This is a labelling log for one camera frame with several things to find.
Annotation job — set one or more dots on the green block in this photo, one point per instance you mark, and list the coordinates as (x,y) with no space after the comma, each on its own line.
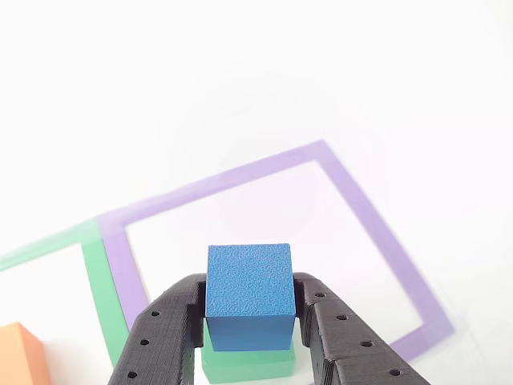
(248,367)

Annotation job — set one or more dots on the green tape square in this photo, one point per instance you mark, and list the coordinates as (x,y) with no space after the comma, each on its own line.
(102,297)

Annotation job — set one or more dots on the small blue cube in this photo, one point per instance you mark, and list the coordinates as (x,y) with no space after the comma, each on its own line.
(248,280)

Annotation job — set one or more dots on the orange block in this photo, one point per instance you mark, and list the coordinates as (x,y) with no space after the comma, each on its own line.
(20,353)

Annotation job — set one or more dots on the purple tape square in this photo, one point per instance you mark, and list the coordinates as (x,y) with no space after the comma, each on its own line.
(380,240)

